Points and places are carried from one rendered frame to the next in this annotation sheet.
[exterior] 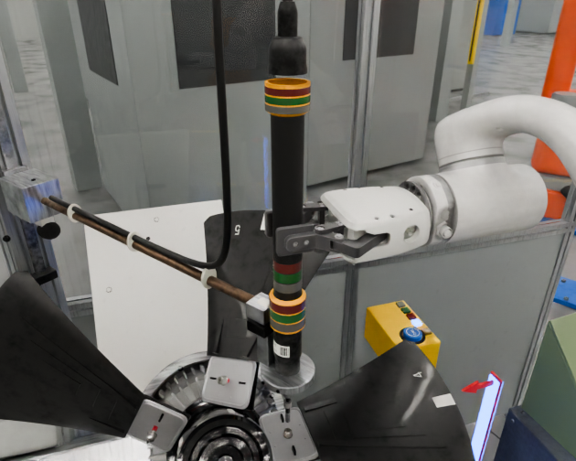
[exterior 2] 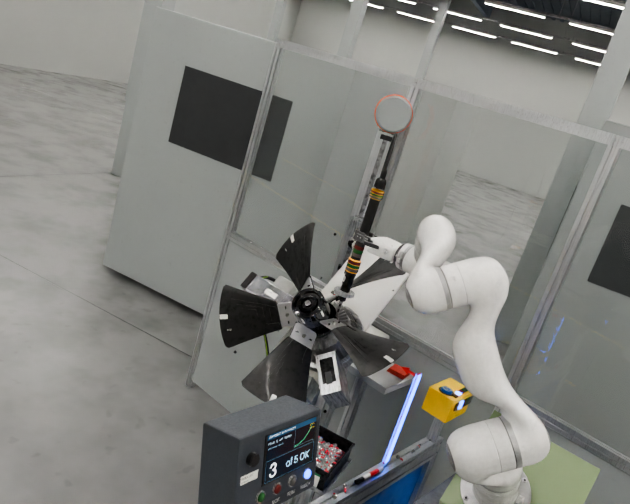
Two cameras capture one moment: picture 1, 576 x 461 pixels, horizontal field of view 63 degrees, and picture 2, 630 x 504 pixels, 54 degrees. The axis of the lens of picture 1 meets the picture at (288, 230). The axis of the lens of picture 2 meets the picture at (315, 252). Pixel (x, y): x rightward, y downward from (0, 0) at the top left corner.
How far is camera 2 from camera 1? 169 cm
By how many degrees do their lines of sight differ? 50
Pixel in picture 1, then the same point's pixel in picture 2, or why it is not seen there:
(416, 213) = (391, 246)
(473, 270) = (610, 490)
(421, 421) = (372, 353)
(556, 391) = not seen: hidden behind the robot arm
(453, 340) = not seen: outside the picture
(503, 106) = not seen: hidden behind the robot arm
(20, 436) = (282, 284)
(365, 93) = (557, 278)
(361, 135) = (543, 304)
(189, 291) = (369, 290)
